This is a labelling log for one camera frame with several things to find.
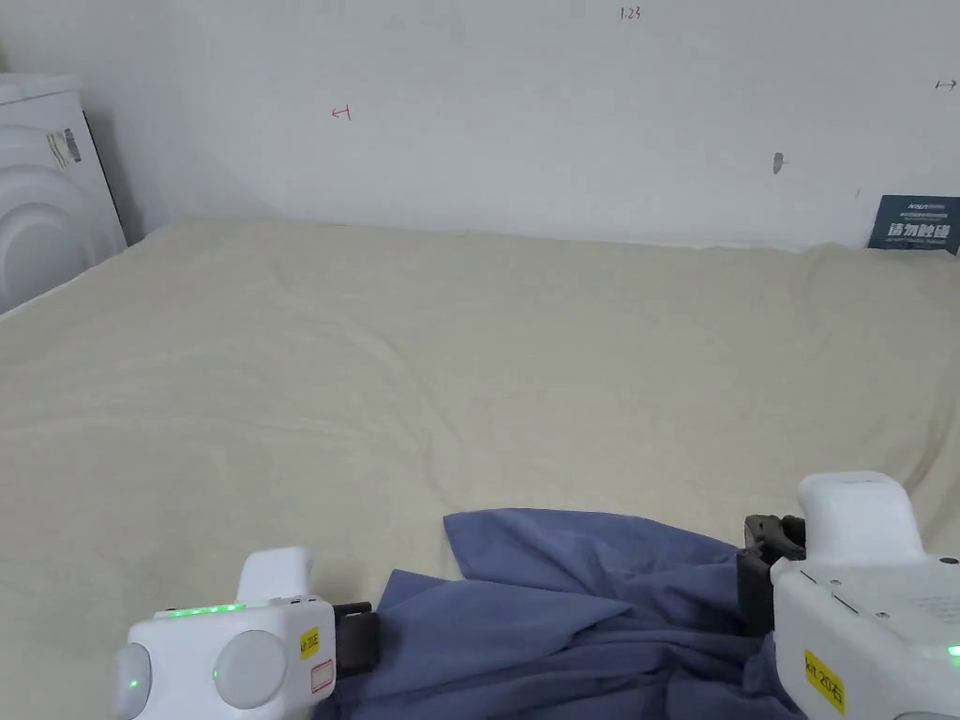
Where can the bed with beige sheet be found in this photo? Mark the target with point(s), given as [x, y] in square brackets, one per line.
[420, 360]

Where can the white washing machine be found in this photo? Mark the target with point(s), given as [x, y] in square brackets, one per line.
[45, 202]

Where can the dark blue shirt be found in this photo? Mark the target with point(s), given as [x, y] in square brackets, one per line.
[570, 615]

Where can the dark blue sign card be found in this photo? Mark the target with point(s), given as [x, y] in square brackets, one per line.
[916, 223]

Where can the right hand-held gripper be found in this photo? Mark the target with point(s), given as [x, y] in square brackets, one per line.
[870, 600]

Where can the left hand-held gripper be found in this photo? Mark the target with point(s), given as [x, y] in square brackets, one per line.
[255, 645]

